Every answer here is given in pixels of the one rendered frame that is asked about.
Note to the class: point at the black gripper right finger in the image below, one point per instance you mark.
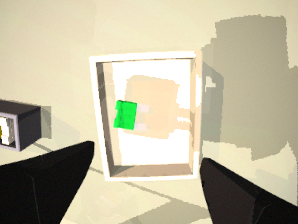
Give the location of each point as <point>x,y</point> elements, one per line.
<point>234,200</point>

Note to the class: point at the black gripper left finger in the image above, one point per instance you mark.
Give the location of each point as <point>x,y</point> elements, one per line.
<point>39,190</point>

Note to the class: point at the green fuse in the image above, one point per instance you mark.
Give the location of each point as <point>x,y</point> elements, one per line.
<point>126,115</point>

